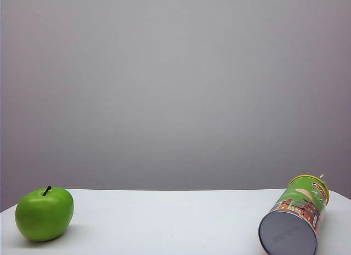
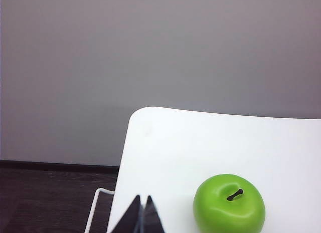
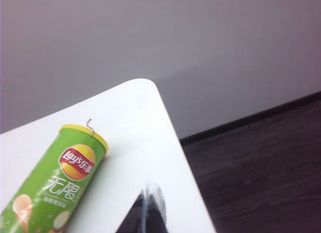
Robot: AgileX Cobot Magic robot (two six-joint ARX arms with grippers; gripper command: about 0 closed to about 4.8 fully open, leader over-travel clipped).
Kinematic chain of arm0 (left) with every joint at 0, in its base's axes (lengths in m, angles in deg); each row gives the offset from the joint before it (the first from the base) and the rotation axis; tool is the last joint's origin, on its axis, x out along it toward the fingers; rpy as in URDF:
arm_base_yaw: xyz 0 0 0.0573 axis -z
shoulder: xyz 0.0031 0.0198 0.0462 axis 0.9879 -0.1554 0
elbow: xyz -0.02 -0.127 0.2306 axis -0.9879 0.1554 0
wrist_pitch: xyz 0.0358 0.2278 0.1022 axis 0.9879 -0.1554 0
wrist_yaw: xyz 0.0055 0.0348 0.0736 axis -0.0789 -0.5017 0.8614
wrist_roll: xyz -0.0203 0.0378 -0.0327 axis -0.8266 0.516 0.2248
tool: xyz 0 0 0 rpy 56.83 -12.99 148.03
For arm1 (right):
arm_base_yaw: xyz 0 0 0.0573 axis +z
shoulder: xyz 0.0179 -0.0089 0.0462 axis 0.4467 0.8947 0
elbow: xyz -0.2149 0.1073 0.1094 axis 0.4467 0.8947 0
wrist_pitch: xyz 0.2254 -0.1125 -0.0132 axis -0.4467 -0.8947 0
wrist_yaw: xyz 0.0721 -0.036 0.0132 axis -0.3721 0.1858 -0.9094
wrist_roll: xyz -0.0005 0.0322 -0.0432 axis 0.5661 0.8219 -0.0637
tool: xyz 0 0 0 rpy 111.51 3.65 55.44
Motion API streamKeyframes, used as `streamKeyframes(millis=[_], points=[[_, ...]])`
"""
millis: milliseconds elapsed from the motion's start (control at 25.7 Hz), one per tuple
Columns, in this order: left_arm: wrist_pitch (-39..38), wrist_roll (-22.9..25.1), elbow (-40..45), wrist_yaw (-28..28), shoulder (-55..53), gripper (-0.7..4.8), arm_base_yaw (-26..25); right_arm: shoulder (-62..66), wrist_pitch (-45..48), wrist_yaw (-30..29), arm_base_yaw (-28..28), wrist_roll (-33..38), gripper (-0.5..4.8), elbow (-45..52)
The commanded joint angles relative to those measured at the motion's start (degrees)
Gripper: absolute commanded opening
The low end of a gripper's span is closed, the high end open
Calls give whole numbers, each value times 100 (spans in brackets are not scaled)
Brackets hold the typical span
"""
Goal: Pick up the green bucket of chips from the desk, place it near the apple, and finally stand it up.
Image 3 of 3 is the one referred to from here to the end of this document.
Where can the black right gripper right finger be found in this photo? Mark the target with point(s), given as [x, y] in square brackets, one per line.
[155, 213]

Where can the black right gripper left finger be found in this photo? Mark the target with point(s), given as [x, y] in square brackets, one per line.
[134, 215]

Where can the green Lay's chips can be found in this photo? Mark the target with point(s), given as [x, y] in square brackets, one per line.
[50, 183]

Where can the dark wall baseboard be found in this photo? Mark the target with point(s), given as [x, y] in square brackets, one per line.
[250, 117]

